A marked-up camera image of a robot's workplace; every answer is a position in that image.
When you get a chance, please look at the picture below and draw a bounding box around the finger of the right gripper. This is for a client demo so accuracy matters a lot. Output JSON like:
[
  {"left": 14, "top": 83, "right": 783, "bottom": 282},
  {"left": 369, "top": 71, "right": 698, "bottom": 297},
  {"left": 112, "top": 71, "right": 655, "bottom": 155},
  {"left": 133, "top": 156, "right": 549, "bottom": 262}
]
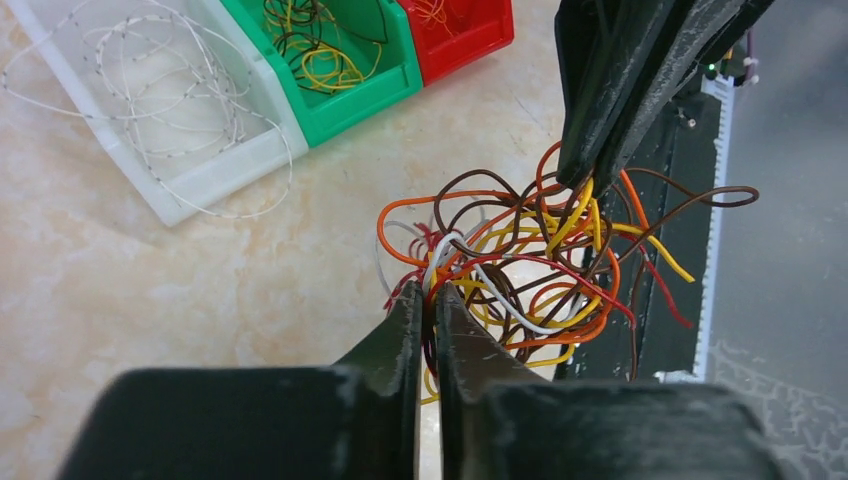
[
  {"left": 554, "top": 1, "right": 694, "bottom": 189},
  {"left": 589, "top": 1, "right": 772, "bottom": 197}
]

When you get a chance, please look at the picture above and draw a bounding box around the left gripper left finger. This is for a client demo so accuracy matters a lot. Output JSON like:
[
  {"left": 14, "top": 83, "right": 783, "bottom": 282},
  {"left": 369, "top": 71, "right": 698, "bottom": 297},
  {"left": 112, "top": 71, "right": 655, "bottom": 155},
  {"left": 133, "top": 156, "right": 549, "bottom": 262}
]
[{"left": 58, "top": 281, "right": 424, "bottom": 479}]

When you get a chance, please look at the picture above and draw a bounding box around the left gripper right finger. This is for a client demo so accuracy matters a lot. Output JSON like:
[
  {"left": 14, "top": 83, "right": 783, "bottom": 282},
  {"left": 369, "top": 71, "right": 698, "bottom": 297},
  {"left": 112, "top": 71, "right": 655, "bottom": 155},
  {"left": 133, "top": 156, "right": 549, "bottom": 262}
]
[{"left": 433, "top": 284, "right": 783, "bottom": 479}]

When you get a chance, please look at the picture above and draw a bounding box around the cable bundle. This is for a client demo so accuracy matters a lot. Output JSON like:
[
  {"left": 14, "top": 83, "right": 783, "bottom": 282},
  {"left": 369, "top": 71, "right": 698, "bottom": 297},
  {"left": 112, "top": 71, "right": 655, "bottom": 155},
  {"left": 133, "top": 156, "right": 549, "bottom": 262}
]
[{"left": 373, "top": 140, "right": 762, "bottom": 407}]

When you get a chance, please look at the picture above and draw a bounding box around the red cable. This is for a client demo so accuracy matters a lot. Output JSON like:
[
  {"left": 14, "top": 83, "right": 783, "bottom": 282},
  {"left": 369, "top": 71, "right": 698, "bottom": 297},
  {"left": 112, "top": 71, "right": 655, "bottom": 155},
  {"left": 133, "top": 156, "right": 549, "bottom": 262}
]
[{"left": 413, "top": 0, "right": 465, "bottom": 34}]

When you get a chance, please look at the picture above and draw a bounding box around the white cable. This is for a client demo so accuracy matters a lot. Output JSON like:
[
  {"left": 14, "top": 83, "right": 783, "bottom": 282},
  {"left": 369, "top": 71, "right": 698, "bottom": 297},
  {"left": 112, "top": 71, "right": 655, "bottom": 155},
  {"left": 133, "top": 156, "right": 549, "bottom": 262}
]
[{"left": 0, "top": 0, "right": 295, "bottom": 221}]

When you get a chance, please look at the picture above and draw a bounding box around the red plastic bin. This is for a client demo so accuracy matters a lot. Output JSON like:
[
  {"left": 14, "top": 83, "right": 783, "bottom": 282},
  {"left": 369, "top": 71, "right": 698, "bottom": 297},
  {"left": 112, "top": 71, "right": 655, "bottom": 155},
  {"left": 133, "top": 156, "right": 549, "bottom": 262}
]
[{"left": 398, "top": 0, "right": 514, "bottom": 86}]

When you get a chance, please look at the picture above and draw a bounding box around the green plastic bin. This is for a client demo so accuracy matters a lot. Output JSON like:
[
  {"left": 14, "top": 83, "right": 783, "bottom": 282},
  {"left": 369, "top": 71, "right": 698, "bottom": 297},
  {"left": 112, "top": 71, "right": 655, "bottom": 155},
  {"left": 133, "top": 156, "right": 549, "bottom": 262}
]
[{"left": 223, "top": 0, "right": 423, "bottom": 147}]

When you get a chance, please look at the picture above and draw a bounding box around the white plastic bin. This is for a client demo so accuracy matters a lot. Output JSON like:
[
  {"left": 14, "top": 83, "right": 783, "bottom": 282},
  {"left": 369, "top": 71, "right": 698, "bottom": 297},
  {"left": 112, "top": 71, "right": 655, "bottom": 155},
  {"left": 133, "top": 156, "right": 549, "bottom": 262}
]
[{"left": 9, "top": 1, "right": 309, "bottom": 226}]

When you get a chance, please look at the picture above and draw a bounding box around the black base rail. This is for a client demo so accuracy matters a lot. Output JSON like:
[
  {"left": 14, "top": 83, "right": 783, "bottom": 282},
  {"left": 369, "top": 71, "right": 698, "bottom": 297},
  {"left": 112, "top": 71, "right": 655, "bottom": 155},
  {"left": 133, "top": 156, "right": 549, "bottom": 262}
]
[{"left": 554, "top": 74, "right": 736, "bottom": 383}]

